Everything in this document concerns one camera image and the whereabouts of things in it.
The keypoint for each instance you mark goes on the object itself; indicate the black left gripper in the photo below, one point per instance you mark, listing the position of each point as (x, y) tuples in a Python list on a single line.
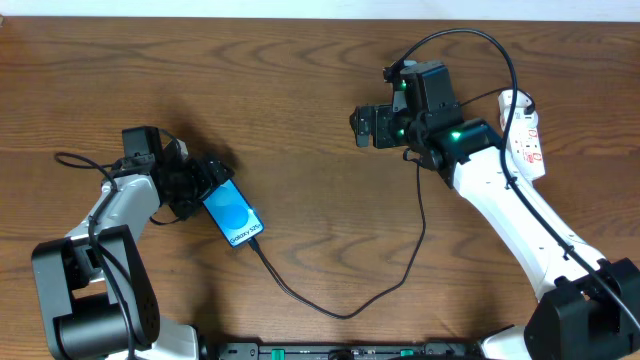
[(211, 176)]

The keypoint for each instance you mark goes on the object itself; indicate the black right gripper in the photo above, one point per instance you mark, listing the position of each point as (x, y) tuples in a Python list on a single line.
[(367, 125)]

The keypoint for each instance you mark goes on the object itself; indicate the blue Galaxy smartphone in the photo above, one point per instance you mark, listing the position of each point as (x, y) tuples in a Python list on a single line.
[(232, 213)]

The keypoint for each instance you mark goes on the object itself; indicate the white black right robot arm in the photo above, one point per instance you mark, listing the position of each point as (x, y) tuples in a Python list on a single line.
[(587, 306)]

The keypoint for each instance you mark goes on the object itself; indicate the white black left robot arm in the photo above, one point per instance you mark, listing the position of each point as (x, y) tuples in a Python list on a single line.
[(95, 296)]

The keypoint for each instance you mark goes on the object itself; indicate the white power strip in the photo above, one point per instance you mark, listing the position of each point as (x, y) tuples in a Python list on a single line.
[(524, 141)]

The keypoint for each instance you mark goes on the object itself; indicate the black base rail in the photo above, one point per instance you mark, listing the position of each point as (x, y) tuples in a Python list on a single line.
[(426, 351)]

